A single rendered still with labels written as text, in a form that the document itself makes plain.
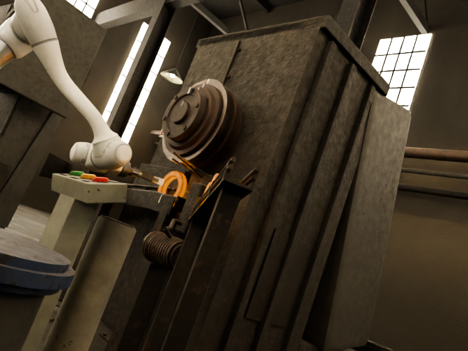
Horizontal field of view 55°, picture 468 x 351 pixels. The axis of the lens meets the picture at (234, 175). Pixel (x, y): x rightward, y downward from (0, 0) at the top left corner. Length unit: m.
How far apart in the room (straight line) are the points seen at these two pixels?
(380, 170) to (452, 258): 5.30
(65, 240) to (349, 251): 1.71
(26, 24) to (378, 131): 1.84
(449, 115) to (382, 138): 6.21
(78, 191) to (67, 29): 3.74
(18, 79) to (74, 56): 0.61
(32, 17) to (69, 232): 0.92
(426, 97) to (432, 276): 3.38
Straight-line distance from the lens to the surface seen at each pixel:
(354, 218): 2.56
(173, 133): 2.21
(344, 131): 2.42
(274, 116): 2.12
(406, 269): 8.12
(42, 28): 1.86
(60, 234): 1.22
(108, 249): 1.33
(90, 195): 1.15
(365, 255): 2.73
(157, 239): 1.87
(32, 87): 4.66
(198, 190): 2.01
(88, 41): 4.96
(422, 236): 8.16
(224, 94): 2.20
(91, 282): 1.34
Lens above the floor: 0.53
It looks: 10 degrees up
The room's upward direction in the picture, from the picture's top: 20 degrees clockwise
